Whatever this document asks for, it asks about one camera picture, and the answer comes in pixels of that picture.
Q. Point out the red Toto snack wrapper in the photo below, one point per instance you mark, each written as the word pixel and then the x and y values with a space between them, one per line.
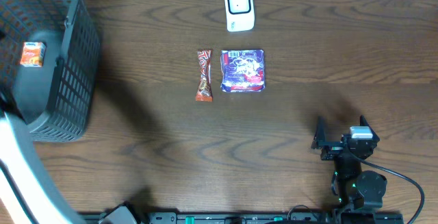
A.
pixel 204 92

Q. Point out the purple Carefree pad pack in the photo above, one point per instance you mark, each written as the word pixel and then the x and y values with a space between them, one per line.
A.
pixel 242 70

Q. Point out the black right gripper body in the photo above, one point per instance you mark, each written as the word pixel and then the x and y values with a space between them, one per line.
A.
pixel 332 150

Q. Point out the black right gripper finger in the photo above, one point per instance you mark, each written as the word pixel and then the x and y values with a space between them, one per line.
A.
pixel 363 122
pixel 319 139

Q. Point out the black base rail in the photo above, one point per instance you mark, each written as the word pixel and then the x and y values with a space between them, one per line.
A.
pixel 299 216

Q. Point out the orange Kleenex tissue pack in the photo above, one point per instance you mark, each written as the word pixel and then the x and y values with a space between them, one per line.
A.
pixel 33 54

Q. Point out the dark grey plastic basket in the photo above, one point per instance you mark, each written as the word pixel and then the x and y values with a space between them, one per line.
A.
pixel 54 100

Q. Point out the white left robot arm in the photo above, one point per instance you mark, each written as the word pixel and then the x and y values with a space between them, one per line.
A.
pixel 27 190

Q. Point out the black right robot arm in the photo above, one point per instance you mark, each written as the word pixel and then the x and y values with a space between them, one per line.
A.
pixel 356 189

